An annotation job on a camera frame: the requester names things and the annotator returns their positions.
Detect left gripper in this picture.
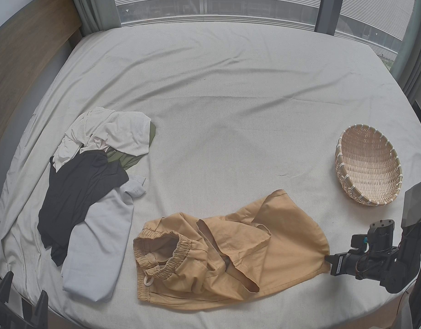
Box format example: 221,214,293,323
0,271,49,329

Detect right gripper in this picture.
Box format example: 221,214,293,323
330,250,369,280

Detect tan shorts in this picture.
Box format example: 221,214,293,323
133,189,330,303

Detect pale blue garment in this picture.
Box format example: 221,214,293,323
61,175,146,302

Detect round woven basket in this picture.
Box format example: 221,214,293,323
335,124,403,205

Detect green garment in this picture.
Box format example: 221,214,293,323
106,122,157,170

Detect bed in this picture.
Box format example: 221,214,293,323
0,0,421,329

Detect white garment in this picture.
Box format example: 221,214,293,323
52,107,153,171

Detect black T-shirt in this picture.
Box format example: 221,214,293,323
37,149,129,267

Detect grey-green curtain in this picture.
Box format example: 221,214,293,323
64,0,122,36
390,0,421,103

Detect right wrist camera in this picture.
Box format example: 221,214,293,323
351,233,369,253

